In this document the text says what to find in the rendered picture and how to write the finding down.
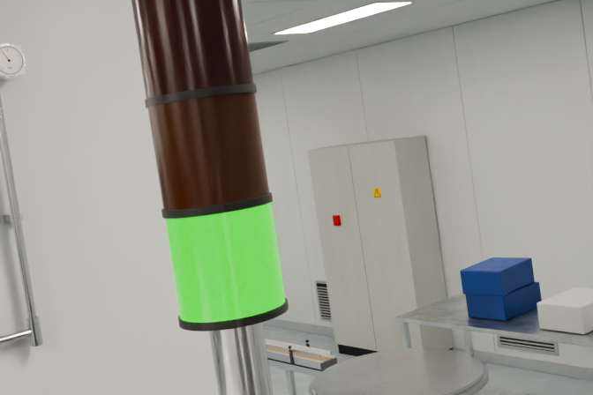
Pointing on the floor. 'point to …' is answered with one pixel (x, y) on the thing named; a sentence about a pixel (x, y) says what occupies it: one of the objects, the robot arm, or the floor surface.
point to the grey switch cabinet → (379, 242)
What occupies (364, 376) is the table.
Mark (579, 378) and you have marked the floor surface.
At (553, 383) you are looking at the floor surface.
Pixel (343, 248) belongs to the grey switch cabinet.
